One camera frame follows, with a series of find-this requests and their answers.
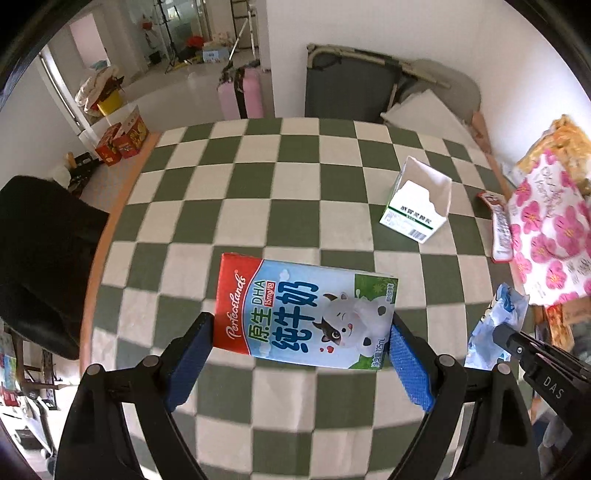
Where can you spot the red and blue milk carton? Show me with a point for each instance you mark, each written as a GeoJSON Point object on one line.
{"type": "Point", "coordinates": [304, 314]}

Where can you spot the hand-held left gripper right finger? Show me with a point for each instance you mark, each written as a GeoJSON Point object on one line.
{"type": "Point", "coordinates": [413, 369]}

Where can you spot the beige bedding pile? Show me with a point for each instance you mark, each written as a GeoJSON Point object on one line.
{"type": "Point", "coordinates": [97, 85]}

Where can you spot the white open cardboard box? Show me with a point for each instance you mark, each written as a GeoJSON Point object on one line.
{"type": "Point", "coordinates": [415, 203]}

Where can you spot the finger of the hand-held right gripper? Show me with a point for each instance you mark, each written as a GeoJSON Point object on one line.
{"type": "Point", "coordinates": [512, 344]}

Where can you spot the yellow bin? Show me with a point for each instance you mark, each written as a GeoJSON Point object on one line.
{"type": "Point", "coordinates": [111, 104]}

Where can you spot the blue and white carton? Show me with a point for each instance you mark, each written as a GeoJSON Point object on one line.
{"type": "Point", "coordinates": [214, 54]}

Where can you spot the orange wooden table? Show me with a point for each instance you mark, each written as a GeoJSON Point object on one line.
{"type": "Point", "coordinates": [145, 157]}

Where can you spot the yellow snack bag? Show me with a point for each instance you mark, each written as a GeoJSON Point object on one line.
{"type": "Point", "coordinates": [563, 138]}

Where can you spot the red gift box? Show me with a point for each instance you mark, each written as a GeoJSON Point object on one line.
{"type": "Point", "coordinates": [134, 134]}
{"type": "Point", "coordinates": [110, 146]}

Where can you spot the black tripod stand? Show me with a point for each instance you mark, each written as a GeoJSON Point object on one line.
{"type": "Point", "coordinates": [168, 32]}

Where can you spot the red orange box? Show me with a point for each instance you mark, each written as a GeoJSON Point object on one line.
{"type": "Point", "coordinates": [558, 325]}

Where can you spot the grey folded chair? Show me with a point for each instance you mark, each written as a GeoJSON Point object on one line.
{"type": "Point", "coordinates": [443, 83]}

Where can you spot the pink floral gift bag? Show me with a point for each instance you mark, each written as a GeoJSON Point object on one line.
{"type": "Point", "coordinates": [549, 230]}

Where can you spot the green checkered tablecloth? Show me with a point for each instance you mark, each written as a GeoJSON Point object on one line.
{"type": "Point", "coordinates": [277, 184]}

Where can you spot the light blue wrapper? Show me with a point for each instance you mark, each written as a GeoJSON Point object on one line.
{"type": "Point", "coordinates": [485, 332]}

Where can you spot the broom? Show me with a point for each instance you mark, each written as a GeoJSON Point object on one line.
{"type": "Point", "coordinates": [238, 41]}

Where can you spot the white board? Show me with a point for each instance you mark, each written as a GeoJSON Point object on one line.
{"type": "Point", "coordinates": [425, 113]}

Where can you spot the red and white packet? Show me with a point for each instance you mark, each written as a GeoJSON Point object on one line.
{"type": "Point", "coordinates": [501, 226]}

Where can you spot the grey folding bed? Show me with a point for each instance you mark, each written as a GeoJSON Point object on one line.
{"type": "Point", "coordinates": [346, 87]}

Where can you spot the black office chair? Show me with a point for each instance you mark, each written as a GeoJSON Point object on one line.
{"type": "Point", "coordinates": [41, 258]}

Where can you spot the pink suitcase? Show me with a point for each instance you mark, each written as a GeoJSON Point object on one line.
{"type": "Point", "coordinates": [251, 94]}

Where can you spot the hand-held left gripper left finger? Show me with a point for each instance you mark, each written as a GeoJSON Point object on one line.
{"type": "Point", "coordinates": [187, 369]}

